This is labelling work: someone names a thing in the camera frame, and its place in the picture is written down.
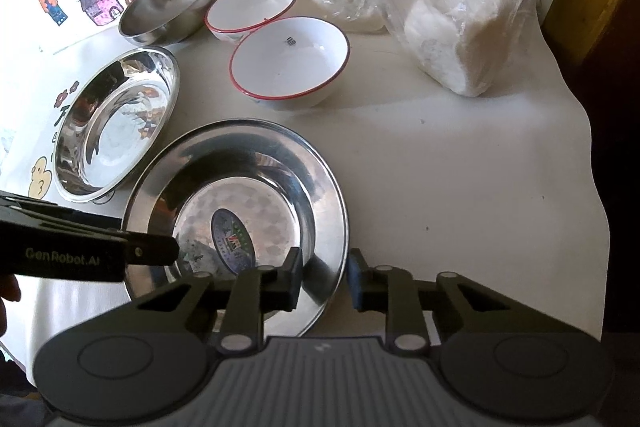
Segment white red-rimmed bowl dark sticker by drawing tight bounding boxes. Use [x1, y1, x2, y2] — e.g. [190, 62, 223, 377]
[229, 17, 350, 108]

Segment plastic bag of white rolls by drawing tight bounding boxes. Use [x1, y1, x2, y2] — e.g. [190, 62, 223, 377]
[295, 0, 543, 98]

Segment white printed tablecloth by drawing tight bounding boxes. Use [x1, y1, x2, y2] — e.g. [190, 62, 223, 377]
[0, 0, 612, 360]

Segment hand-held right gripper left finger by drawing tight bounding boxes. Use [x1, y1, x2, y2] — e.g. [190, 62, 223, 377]
[134, 247, 306, 354]

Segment plain stainless steel plate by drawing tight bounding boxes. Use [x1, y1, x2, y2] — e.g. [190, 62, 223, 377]
[51, 47, 181, 202]

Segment stainless steel bowls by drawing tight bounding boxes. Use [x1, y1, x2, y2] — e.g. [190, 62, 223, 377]
[121, 119, 349, 338]

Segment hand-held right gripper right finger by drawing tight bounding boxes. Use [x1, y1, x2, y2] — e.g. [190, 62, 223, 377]
[347, 248, 507, 353]

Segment deep stainless steel bowl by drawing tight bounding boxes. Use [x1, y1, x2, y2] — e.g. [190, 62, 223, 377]
[118, 0, 222, 46]

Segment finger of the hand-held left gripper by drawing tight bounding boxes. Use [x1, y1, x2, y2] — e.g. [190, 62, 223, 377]
[122, 231, 180, 266]
[10, 198, 125, 239]

